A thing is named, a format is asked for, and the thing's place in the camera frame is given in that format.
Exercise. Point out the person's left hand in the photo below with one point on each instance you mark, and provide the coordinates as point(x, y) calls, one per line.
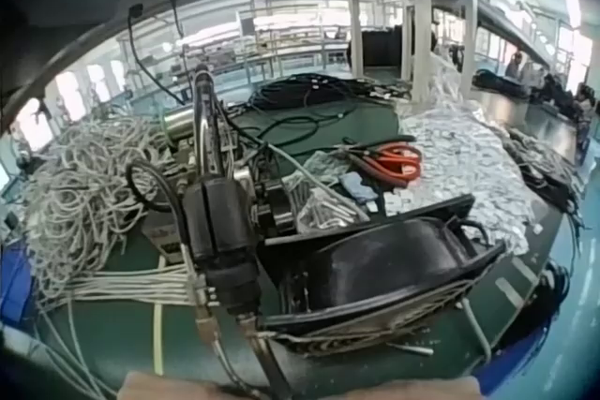
point(178, 386)

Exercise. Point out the person's right hand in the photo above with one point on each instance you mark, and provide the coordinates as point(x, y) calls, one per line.
point(375, 393)

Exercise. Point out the small white stick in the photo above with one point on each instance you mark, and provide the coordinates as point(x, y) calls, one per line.
point(412, 349)

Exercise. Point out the black axial fan with guard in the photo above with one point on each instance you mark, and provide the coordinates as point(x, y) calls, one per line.
point(375, 259)

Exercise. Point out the clear bag of metal parts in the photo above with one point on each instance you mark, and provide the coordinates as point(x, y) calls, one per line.
point(328, 210)

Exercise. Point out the blue crate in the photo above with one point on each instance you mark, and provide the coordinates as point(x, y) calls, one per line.
point(16, 283)

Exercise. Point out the blue cloth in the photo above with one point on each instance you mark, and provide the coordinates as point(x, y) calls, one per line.
point(357, 187)

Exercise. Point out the small clear plastic bag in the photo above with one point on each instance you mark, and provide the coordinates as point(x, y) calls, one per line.
point(323, 163)

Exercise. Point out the heap of small white packets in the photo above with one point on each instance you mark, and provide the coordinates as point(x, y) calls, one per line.
point(459, 161)

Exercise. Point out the metal bench machine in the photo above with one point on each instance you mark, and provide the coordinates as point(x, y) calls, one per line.
point(206, 137)

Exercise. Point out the background workbench racks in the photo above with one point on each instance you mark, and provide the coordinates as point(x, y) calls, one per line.
point(300, 39)

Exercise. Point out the white pillar frame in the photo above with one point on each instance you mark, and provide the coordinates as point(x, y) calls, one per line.
point(424, 20)

